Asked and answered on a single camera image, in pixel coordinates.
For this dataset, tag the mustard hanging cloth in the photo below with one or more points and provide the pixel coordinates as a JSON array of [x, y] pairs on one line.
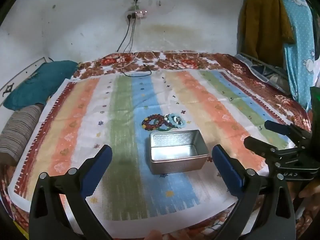
[[262, 30]]

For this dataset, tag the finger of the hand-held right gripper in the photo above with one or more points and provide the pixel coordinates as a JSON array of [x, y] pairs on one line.
[[260, 146], [278, 128]]

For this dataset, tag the white power strip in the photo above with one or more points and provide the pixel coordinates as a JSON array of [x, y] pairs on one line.
[[140, 14]]

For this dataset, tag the striped pastel cloth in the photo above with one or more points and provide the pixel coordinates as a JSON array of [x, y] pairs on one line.
[[125, 105]]

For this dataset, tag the teal pillow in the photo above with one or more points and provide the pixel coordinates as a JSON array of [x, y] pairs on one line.
[[42, 82]]

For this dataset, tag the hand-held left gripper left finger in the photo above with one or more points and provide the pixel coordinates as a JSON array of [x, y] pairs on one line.
[[100, 165]]

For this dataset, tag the grey striped rolled blanket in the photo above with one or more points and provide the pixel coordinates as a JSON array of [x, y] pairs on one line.
[[20, 130]]

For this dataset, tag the person's right hand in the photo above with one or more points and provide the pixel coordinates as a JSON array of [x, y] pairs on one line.
[[311, 190]]

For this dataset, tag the white embroidered cloth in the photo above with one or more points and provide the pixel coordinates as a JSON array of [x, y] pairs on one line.
[[25, 72]]

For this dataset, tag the silver metal tin box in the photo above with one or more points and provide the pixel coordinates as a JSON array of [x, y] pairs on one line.
[[178, 163]]

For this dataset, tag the blue dotted hanging cloth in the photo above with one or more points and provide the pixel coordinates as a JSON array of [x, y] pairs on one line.
[[300, 42]]

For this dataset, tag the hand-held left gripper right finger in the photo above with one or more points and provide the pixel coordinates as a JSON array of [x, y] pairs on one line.
[[226, 172]]

